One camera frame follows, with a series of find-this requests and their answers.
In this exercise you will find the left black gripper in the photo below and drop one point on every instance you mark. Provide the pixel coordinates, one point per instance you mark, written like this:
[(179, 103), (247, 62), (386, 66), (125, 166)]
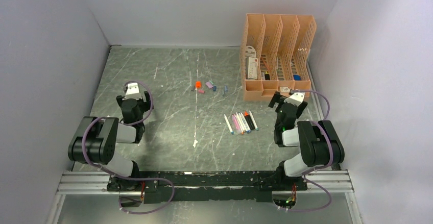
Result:
[(146, 105)]

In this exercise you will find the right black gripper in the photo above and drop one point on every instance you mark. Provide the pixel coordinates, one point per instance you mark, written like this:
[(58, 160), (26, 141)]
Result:
[(278, 99)]

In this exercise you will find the black orange highlighter body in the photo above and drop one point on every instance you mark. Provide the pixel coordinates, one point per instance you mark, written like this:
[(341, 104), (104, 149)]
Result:
[(249, 121)]

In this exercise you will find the pink capped white marker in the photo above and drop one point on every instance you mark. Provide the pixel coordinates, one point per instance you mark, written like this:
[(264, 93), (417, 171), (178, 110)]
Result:
[(245, 123)]

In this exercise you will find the grey capped white marker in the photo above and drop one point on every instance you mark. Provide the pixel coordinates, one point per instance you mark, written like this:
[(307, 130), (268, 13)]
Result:
[(228, 125)]

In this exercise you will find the teal capped white marker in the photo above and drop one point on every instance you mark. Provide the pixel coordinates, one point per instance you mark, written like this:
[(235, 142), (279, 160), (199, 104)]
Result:
[(253, 120)]

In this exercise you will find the blue capped white marker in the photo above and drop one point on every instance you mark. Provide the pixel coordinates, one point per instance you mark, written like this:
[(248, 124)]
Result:
[(242, 122)]

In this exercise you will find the green capped orange marker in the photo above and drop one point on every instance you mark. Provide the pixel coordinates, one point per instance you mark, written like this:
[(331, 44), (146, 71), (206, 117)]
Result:
[(239, 124)]

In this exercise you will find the purple highlighter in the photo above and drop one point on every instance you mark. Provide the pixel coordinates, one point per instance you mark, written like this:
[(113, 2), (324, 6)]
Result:
[(234, 121)]

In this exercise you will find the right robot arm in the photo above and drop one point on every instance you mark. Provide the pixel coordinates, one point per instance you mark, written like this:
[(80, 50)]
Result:
[(318, 143)]

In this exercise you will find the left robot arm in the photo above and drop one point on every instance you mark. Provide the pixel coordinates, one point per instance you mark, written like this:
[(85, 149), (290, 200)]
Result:
[(95, 139)]

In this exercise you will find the blue object in organizer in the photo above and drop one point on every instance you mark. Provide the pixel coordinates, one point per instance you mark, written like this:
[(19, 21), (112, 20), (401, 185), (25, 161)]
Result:
[(297, 77)]

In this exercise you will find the white packaged item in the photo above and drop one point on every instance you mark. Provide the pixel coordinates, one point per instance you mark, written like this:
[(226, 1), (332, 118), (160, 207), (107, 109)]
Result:
[(251, 62)]

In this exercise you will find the orange mesh file organizer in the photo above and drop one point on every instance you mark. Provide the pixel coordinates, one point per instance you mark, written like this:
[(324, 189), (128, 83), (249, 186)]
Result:
[(282, 43)]

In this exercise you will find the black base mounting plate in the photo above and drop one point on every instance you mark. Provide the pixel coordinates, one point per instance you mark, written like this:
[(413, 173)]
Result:
[(180, 186)]

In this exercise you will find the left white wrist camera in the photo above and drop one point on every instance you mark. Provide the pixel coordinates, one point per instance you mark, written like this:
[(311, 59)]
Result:
[(133, 91)]

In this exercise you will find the aluminium rail frame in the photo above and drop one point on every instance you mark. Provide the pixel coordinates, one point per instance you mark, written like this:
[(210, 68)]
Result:
[(92, 183)]

